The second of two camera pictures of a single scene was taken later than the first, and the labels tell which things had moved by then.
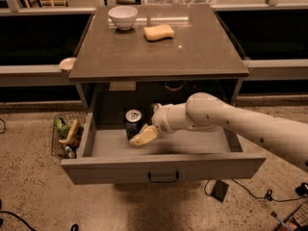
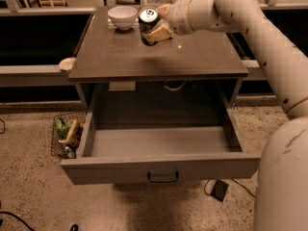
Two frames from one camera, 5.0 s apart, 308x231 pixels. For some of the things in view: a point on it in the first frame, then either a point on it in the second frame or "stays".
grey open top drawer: x=105 y=156 stays
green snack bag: x=62 y=128 stays
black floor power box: x=219 y=190 stays
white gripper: x=160 y=118 -> x=178 y=16
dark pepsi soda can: x=134 y=123 -> x=147 y=15
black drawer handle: x=177 y=173 stays
